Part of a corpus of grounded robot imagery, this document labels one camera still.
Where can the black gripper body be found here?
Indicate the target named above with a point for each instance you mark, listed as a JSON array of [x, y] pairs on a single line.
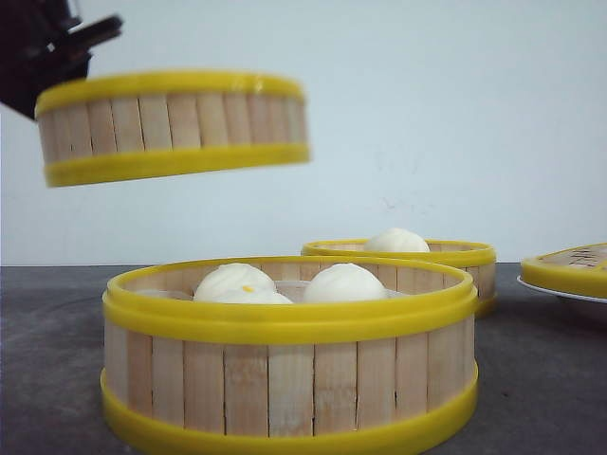
[[43, 43]]

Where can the yellow bamboo steamer tier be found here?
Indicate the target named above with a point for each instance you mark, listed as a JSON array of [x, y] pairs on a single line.
[[393, 376], [478, 259], [162, 123]]

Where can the yellow woven bamboo steamer lid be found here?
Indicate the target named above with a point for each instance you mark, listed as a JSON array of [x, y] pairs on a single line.
[[579, 270]]

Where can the white bun with yellow dot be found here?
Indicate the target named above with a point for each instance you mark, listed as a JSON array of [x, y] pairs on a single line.
[[245, 294]]

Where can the white steamed bun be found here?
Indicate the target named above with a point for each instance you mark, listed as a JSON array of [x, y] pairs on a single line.
[[229, 277], [344, 282], [396, 239]]

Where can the white plate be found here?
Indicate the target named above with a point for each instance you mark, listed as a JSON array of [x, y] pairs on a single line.
[[560, 294]]

